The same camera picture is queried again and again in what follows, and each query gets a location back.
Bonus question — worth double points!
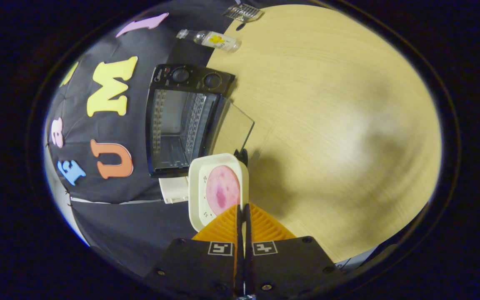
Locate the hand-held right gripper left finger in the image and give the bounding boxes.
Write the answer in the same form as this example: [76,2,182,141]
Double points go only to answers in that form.
[142,203,245,299]

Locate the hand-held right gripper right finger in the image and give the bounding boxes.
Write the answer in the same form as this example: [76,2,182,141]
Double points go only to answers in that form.
[243,203,345,298]

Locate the pink ham slice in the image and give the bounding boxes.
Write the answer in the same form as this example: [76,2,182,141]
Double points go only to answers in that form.
[206,165,241,216]

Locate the cream square plate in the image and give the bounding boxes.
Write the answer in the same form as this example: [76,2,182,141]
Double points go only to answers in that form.
[188,153,250,233]

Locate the black electric oven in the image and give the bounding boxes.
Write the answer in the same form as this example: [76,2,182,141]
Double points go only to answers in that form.
[145,63,255,178]

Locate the white toaster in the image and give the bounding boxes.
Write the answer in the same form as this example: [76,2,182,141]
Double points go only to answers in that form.
[159,177,190,205]

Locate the black backdrop cloth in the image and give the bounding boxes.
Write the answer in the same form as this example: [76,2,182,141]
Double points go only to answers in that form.
[44,0,240,278]

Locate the clear plastic bottle yellow label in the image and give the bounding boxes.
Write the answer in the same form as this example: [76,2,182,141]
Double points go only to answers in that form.
[176,29,242,53]

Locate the ribbed glass holder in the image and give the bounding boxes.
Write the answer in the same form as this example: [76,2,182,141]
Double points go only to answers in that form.
[223,3,264,23]

